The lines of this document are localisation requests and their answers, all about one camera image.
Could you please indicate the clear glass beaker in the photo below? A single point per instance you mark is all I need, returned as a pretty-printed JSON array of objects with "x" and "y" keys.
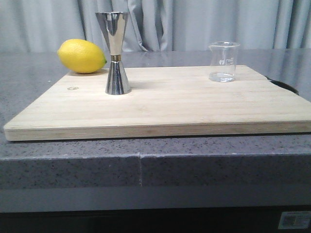
[{"x": 223, "y": 61}]

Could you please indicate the steel double jigger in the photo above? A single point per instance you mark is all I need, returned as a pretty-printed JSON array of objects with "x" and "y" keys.
[{"x": 113, "y": 25}]

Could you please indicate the light wooden cutting board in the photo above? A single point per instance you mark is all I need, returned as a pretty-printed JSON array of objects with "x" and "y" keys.
[{"x": 164, "y": 101}]

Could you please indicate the yellow lemon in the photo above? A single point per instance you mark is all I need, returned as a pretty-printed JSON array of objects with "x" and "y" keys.
[{"x": 81, "y": 56}]

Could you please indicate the grey pleated curtain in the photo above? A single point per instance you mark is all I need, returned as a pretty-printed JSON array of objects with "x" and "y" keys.
[{"x": 157, "y": 25}]

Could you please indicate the white QR code label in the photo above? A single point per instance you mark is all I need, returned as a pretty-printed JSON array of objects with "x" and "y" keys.
[{"x": 294, "y": 220}]

